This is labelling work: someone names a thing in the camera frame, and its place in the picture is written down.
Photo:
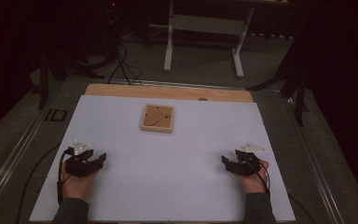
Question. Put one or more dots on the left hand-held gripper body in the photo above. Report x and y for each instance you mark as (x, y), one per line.
(76, 166)

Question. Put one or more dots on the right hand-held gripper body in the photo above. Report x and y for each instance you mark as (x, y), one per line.
(248, 166)

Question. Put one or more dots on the small wooden box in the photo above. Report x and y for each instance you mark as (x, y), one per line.
(158, 118)

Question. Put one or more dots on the person's right hand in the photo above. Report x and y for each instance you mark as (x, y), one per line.
(254, 183)

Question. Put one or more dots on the person's left hand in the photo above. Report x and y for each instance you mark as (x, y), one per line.
(76, 186)

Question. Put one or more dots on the black floor socket plate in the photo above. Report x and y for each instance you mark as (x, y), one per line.
(56, 115)

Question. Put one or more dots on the white table sheet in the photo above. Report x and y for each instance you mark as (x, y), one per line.
(167, 180)

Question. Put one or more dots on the black stand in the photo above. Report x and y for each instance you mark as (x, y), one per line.
(44, 84)
(300, 99)

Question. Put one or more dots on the metal floor rail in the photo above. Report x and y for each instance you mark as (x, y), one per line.
(12, 158)
(320, 174)

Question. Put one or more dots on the white metal stand frame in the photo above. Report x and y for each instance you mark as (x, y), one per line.
(208, 25)

